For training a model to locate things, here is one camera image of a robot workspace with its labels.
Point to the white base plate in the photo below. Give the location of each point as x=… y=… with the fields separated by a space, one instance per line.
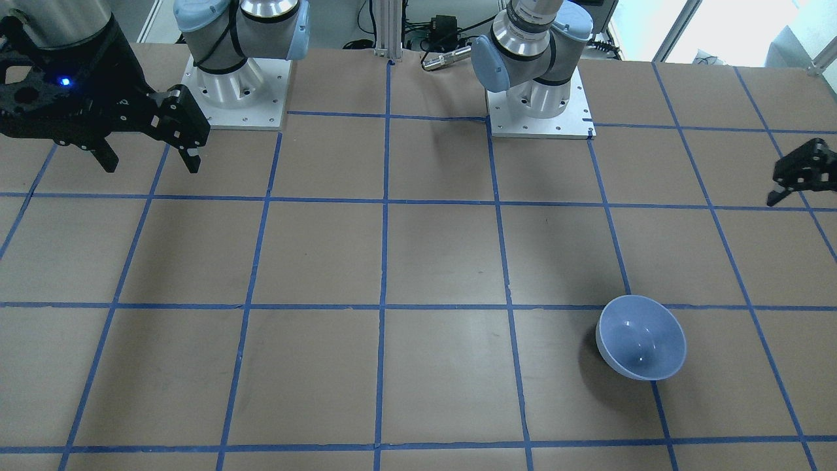
x=562 y=121
x=239 y=108

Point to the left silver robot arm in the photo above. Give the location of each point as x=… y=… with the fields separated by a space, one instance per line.
x=530 y=57

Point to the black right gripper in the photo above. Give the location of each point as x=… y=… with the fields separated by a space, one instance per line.
x=115 y=84

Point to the aluminium frame post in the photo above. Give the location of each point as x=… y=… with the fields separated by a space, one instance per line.
x=388 y=26

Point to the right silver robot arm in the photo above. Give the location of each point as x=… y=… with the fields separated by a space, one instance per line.
x=220 y=35

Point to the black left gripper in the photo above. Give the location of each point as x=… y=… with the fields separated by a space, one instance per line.
x=803 y=167

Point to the blue bowl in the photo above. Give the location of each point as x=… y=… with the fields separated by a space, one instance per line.
x=640 y=339

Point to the black power adapter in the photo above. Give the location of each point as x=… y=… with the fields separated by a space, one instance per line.
x=442 y=28

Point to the silver cylindrical connector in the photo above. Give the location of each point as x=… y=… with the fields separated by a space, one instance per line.
x=446 y=59

